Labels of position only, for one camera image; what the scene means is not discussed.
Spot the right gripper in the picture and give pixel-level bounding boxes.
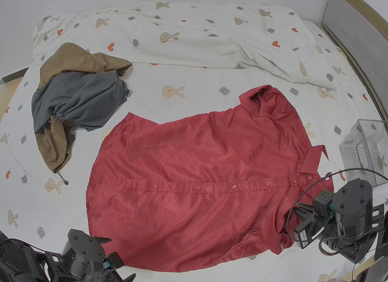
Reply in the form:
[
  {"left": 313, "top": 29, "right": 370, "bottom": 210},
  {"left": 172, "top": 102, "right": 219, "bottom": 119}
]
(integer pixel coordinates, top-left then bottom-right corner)
[{"left": 293, "top": 203, "right": 327, "bottom": 249}]

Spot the red shirt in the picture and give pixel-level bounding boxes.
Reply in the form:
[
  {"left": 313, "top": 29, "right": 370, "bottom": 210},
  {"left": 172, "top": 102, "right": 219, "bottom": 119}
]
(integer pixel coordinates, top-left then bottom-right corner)
[{"left": 86, "top": 85, "right": 334, "bottom": 273}]

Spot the clear plastic box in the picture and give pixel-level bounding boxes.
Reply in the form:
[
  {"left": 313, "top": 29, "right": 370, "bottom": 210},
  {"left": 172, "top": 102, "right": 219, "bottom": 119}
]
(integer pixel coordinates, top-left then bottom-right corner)
[{"left": 339, "top": 119, "right": 388, "bottom": 187}]

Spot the grey garment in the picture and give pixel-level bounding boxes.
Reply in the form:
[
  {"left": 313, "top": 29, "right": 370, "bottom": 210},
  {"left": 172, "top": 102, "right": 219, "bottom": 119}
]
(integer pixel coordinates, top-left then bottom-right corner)
[{"left": 31, "top": 69, "right": 134, "bottom": 134}]

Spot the bed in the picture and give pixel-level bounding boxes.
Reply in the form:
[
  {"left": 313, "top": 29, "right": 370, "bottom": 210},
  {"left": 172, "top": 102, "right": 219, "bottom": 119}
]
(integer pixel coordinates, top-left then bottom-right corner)
[{"left": 0, "top": 0, "right": 388, "bottom": 282}]

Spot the brown garment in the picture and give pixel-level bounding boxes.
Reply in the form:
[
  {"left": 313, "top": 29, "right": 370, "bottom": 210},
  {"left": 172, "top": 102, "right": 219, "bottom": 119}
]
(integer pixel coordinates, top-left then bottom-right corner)
[{"left": 36, "top": 42, "right": 133, "bottom": 185}]

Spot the white printed quilt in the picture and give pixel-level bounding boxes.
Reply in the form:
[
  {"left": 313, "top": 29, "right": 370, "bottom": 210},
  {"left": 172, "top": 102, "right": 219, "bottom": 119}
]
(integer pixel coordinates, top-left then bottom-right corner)
[{"left": 32, "top": 1, "right": 338, "bottom": 88}]

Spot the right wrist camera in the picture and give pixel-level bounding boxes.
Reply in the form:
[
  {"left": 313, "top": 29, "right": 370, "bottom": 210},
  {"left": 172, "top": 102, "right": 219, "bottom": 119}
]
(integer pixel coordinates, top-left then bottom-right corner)
[{"left": 312, "top": 190, "right": 334, "bottom": 215}]

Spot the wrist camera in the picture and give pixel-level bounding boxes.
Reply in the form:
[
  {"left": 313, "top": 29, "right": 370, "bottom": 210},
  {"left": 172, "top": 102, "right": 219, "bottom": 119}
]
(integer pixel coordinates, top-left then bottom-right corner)
[
  {"left": 312, "top": 190, "right": 334, "bottom": 215},
  {"left": 103, "top": 251, "right": 125, "bottom": 272}
]

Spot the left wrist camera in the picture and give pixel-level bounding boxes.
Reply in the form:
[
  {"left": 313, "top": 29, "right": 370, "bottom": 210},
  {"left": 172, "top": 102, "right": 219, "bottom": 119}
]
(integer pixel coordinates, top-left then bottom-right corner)
[{"left": 103, "top": 251, "right": 125, "bottom": 272}]

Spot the black cable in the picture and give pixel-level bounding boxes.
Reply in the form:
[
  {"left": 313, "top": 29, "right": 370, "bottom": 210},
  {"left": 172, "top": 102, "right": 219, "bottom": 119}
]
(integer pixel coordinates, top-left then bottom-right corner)
[{"left": 286, "top": 168, "right": 388, "bottom": 245}]

